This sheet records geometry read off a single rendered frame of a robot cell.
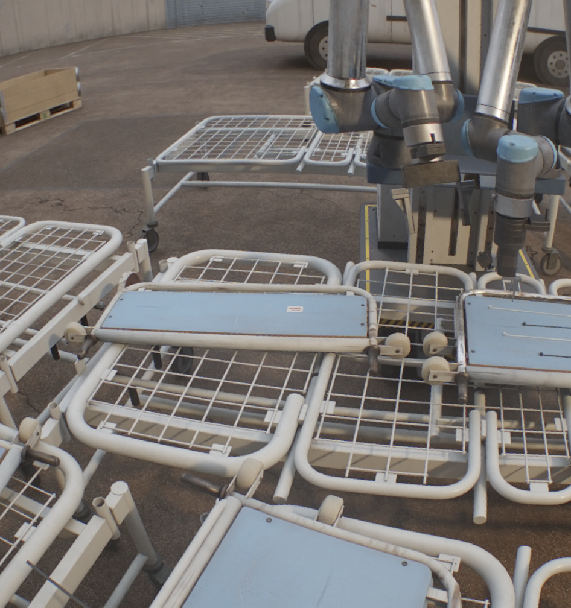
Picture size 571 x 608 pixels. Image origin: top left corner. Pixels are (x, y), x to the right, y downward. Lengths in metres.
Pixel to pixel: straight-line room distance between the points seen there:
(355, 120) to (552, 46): 7.21
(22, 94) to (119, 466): 5.68
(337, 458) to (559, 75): 7.98
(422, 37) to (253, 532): 1.18
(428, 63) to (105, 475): 1.53
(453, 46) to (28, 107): 5.81
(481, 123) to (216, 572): 1.09
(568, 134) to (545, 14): 6.95
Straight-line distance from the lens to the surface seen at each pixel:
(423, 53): 1.48
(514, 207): 1.24
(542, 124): 1.81
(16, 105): 7.02
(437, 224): 2.13
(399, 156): 1.75
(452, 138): 1.93
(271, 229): 3.18
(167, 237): 3.22
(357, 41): 1.60
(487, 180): 1.82
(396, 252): 2.25
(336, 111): 1.64
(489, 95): 1.39
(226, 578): 0.90
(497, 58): 1.41
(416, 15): 1.51
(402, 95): 1.30
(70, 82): 7.45
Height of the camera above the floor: 1.36
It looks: 32 degrees down
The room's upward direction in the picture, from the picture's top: 3 degrees counter-clockwise
